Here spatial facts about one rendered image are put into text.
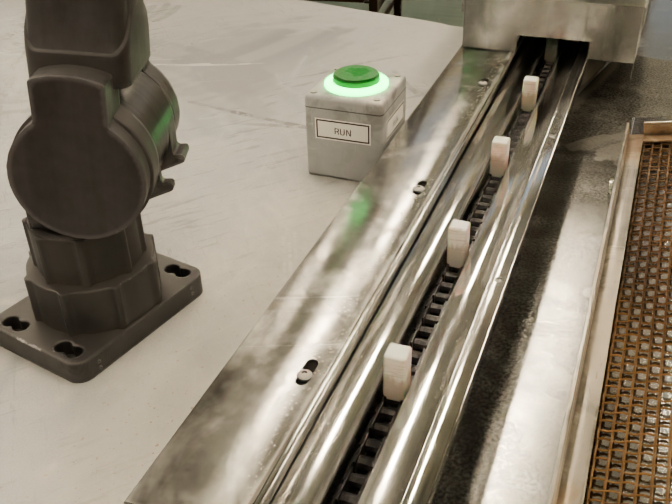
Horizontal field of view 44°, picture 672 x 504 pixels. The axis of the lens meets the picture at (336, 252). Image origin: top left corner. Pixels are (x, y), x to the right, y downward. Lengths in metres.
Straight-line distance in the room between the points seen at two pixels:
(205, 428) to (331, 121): 0.35
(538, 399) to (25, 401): 0.31
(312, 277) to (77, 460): 0.18
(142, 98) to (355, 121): 0.24
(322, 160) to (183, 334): 0.24
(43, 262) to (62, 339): 0.05
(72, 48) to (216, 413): 0.20
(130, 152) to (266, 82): 0.50
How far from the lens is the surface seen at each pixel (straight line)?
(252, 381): 0.45
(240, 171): 0.75
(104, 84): 0.45
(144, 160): 0.47
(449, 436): 0.42
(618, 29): 0.88
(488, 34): 0.90
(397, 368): 0.45
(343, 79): 0.70
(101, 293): 0.53
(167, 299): 0.56
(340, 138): 0.70
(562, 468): 0.37
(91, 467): 0.48
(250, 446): 0.42
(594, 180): 0.74
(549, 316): 0.57
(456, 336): 0.50
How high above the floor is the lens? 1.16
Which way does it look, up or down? 33 degrees down
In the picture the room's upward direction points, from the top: 2 degrees counter-clockwise
